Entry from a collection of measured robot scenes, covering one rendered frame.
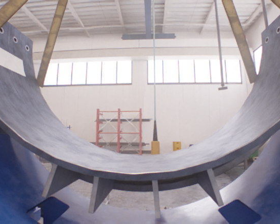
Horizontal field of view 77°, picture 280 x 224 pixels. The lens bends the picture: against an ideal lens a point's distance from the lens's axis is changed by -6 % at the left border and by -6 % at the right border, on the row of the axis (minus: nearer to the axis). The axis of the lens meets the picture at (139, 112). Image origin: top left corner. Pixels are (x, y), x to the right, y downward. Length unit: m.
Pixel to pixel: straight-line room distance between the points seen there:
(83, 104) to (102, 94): 1.37
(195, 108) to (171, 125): 1.82
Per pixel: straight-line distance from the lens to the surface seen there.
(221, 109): 12.45
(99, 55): 12.29
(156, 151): 1.82
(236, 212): 1.66
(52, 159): 0.92
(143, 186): 1.25
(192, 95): 12.08
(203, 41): 12.68
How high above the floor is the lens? 1.56
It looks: 7 degrees up
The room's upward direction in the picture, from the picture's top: straight up
